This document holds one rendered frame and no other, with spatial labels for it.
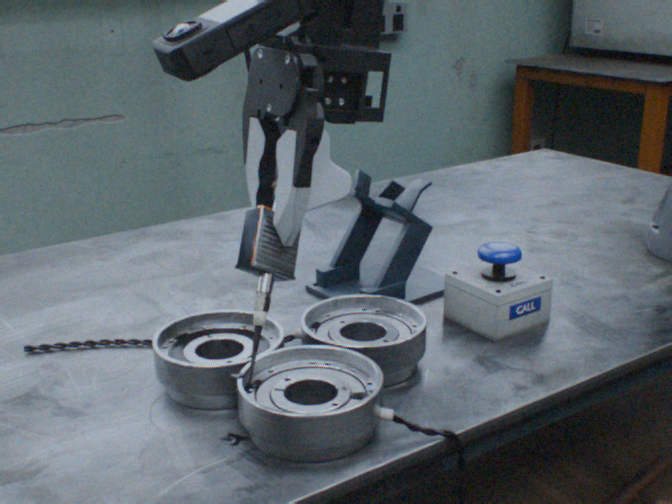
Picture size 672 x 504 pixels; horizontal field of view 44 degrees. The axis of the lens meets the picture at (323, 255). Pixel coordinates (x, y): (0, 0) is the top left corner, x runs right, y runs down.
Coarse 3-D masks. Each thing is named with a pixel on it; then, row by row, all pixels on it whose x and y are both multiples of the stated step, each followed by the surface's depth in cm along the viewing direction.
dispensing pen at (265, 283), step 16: (256, 208) 63; (272, 208) 64; (256, 224) 62; (240, 256) 62; (256, 272) 63; (256, 288) 62; (272, 288) 62; (256, 304) 62; (256, 320) 62; (256, 336) 62; (256, 352) 61
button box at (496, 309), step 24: (480, 264) 79; (456, 288) 76; (480, 288) 73; (504, 288) 73; (528, 288) 74; (552, 288) 75; (456, 312) 77; (480, 312) 74; (504, 312) 73; (528, 312) 74; (504, 336) 74
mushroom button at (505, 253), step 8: (480, 248) 75; (488, 248) 75; (496, 248) 74; (504, 248) 74; (512, 248) 75; (480, 256) 75; (488, 256) 74; (496, 256) 74; (504, 256) 74; (512, 256) 74; (520, 256) 74; (496, 264) 74; (504, 264) 74; (496, 272) 76; (504, 272) 76
